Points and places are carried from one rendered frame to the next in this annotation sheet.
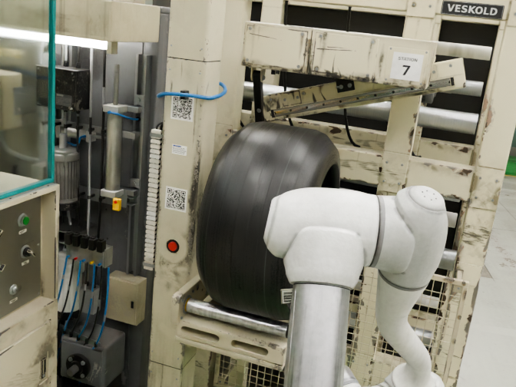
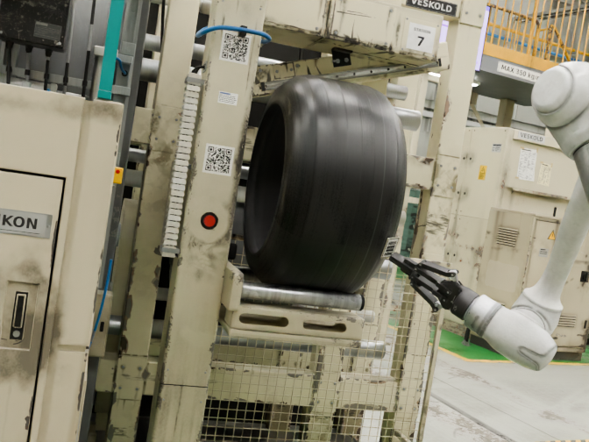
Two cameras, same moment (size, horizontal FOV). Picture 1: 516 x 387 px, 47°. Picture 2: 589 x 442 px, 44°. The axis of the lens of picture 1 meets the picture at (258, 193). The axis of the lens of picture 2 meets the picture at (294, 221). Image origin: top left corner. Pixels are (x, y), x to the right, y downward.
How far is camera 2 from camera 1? 125 cm
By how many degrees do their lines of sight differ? 35
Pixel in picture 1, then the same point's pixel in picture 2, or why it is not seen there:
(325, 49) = (345, 13)
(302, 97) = (296, 69)
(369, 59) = (387, 27)
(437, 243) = not seen: outside the picture
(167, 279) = (197, 265)
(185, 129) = (237, 73)
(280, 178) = (381, 117)
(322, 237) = not seen: outside the picture
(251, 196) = (359, 134)
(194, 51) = not seen: outside the picture
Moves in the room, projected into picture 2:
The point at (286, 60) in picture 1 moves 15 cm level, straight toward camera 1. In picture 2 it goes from (304, 20) to (332, 14)
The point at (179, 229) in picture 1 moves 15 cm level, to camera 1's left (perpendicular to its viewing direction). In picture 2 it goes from (219, 198) to (166, 191)
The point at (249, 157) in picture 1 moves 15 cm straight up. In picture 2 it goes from (340, 97) to (349, 39)
